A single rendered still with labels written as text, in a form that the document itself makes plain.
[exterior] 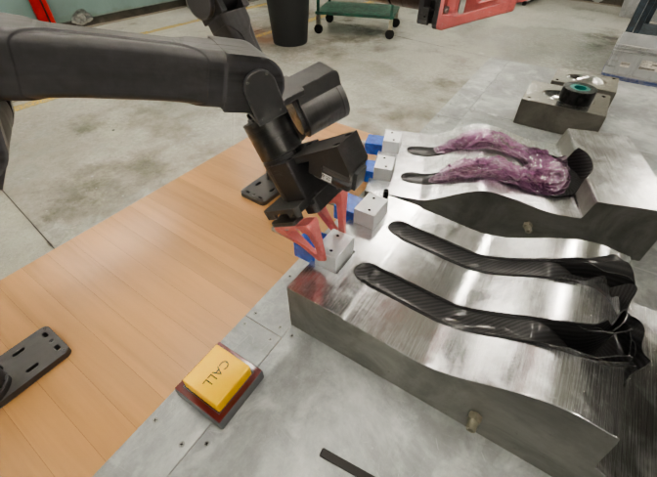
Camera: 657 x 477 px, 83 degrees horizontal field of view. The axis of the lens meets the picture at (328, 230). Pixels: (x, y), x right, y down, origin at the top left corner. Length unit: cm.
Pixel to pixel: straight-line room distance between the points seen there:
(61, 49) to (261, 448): 45
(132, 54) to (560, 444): 55
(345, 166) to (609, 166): 57
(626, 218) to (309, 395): 58
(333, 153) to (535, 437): 37
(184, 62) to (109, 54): 6
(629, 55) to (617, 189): 300
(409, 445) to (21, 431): 47
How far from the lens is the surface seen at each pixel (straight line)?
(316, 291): 50
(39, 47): 39
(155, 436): 55
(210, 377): 52
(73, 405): 62
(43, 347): 68
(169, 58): 39
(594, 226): 78
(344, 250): 52
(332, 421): 52
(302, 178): 45
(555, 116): 118
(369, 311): 49
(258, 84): 41
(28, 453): 62
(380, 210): 59
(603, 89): 138
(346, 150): 41
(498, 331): 50
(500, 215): 74
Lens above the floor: 129
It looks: 43 degrees down
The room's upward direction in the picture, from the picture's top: straight up
